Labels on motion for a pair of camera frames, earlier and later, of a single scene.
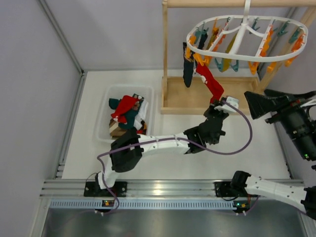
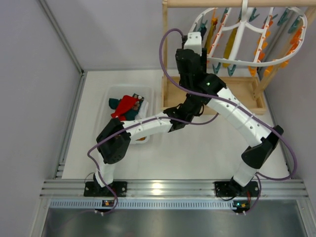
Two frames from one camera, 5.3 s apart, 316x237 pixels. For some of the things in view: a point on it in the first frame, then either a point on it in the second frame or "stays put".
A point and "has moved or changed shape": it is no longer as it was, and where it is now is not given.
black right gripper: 276,108 → 186,59
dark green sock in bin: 130,117 stays put
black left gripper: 215,111 → 195,108
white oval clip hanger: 248,38 has moved or changed shape
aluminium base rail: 144,188 stays put
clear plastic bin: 118,92 stays put
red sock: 126,103 stays put
